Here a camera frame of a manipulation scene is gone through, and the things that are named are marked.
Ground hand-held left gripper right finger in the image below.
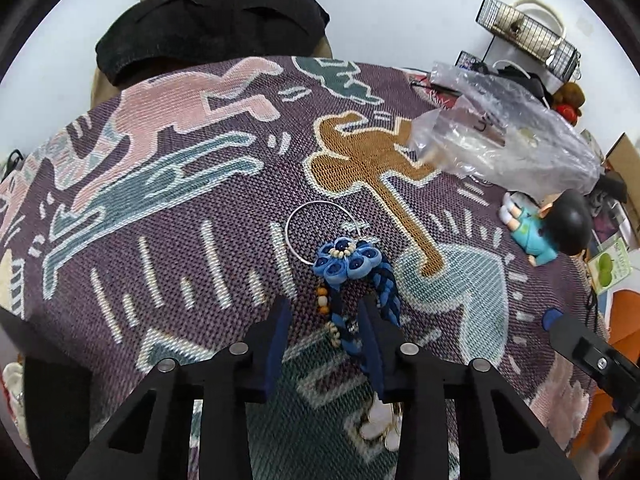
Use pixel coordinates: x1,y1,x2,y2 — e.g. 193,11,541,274
356,294,581,480

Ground black-haired toy figurine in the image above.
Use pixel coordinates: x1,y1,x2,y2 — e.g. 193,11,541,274
502,191,593,266

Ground white charm keychain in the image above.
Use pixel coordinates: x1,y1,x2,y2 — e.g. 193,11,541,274
360,395,401,453

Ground black cushion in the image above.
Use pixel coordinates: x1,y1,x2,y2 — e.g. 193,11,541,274
95,0,331,86

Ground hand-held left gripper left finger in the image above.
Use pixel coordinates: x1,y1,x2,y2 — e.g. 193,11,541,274
65,294,293,480

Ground clear plastic bag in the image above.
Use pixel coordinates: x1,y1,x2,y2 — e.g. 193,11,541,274
407,60,603,201

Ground purple printed blanket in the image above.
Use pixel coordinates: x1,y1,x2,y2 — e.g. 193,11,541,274
0,55,613,480

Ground blue braided flower ornament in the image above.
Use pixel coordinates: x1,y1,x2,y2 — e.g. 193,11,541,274
312,236,403,361

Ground black bag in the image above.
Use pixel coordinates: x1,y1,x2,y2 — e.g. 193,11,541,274
492,60,556,108

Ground cream headphones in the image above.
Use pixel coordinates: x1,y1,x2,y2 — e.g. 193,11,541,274
505,0,568,56

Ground silver hoop bangle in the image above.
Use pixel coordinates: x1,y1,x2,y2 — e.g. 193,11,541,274
284,201,368,265

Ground brown red plush toy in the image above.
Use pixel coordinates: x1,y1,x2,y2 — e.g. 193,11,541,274
552,82,586,126

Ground large cardboard box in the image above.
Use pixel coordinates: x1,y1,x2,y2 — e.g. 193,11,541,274
602,132,640,221

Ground black wire rack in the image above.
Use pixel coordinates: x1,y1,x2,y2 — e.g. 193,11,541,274
457,0,581,83

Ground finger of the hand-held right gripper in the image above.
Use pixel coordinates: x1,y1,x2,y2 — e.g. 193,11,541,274
542,308,640,413

